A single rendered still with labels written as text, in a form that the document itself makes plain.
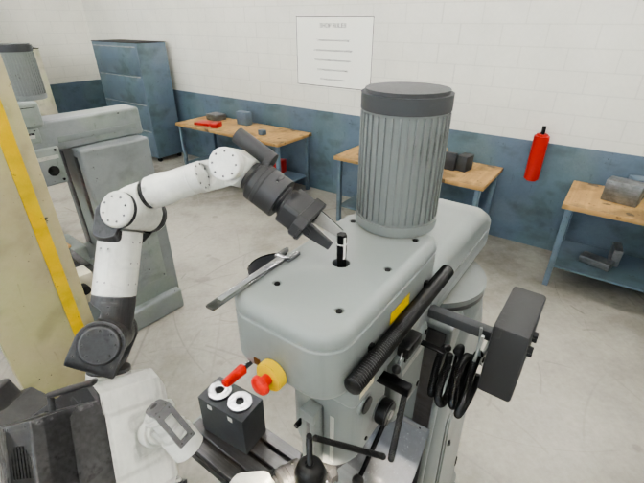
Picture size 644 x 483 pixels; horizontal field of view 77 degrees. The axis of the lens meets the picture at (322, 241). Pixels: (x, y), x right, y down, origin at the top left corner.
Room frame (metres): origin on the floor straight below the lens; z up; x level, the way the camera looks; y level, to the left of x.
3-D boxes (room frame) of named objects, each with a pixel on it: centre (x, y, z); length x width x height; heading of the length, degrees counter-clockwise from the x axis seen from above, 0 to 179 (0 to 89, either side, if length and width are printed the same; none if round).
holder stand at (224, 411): (1.04, 0.35, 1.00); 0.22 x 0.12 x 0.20; 59
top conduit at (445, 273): (0.66, -0.18, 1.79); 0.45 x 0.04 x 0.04; 144
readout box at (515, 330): (0.77, -0.49, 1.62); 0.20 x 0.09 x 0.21; 144
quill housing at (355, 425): (0.72, -0.04, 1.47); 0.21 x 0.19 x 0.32; 54
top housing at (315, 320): (0.73, -0.05, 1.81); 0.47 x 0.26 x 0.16; 144
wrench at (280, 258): (0.66, 0.13, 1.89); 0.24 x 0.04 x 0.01; 146
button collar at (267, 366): (0.54, 0.09, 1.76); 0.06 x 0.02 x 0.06; 54
